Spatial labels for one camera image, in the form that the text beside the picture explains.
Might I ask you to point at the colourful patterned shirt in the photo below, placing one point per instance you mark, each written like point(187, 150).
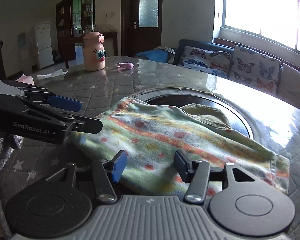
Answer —
point(165, 135)

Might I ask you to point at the wide butterfly cushion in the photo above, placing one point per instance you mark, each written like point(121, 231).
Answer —
point(205, 60)

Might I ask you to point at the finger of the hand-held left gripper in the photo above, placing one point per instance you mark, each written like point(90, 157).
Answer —
point(65, 103)
point(90, 126)

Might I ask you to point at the light blue storage box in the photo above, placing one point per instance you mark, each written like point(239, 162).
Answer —
point(78, 51)

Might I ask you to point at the water dispenser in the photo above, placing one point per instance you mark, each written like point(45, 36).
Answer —
point(21, 40)

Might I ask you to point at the plain white cushion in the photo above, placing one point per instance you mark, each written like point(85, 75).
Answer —
point(295, 85)

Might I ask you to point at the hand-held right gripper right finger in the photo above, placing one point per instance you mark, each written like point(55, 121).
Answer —
point(182, 166)

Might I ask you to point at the white tissue paper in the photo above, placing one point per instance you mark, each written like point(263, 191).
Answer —
point(53, 73)

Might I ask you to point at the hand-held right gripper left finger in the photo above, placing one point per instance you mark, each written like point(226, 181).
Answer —
point(119, 166)

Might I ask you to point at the dark blue sofa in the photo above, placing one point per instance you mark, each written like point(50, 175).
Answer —
point(205, 44)

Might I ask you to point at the black round turntable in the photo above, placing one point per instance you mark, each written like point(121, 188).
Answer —
point(165, 100)

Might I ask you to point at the white fridge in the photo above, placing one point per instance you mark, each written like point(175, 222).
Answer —
point(43, 47)

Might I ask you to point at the square butterfly cushion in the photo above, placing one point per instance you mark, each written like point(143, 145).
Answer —
point(255, 70)

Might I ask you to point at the pink cartoon face bottle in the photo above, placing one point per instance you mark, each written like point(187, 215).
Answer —
point(92, 57)

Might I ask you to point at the person's left hand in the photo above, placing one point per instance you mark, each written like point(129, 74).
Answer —
point(5, 150)

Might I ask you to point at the dark wooden display cabinet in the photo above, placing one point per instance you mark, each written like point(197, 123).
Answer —
point(65, 37)

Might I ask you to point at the dark wooden glass door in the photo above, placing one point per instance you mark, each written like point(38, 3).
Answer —
point(132, 42)

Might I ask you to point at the grey cloth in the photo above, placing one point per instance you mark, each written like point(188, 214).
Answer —
point(168, 52)

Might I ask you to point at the blue blanket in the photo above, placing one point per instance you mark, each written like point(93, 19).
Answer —
point(150, 55)

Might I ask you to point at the window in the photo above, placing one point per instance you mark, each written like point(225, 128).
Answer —
point(242, 5)

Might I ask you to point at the small pink cloth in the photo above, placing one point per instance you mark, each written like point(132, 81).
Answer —
point(126, 66)

